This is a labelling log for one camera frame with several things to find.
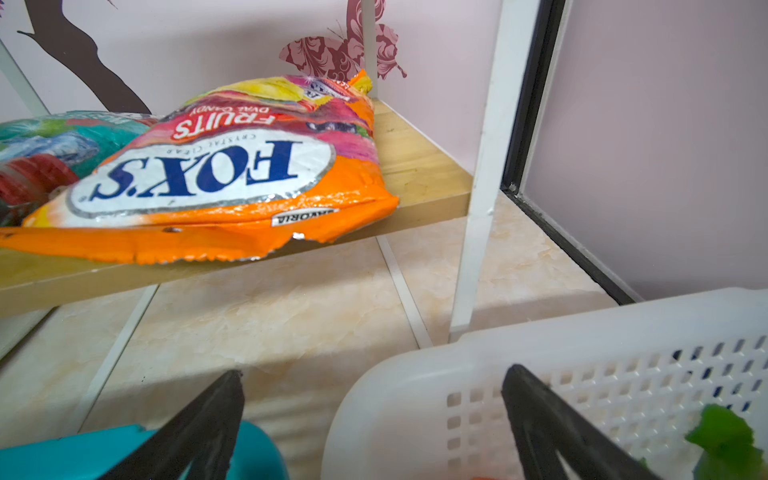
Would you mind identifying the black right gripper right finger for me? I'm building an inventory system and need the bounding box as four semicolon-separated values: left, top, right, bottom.
501;364;658;480

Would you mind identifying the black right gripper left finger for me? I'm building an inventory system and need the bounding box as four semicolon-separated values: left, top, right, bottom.
102;370;245;479

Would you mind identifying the orange Fox's candy bag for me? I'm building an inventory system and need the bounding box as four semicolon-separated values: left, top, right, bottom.
1;73;399;264

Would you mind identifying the green Fox's candy bag lower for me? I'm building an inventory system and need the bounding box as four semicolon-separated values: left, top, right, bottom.
1;111;158;227

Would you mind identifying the white plastic basket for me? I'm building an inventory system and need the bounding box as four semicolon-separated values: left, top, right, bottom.
321;288;767;479

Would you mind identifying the teal plastic basket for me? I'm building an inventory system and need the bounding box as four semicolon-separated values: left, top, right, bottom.
1;421;289;479

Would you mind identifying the green leafy toy vegetable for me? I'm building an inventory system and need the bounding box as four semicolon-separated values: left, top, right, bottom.
685;404;767;480

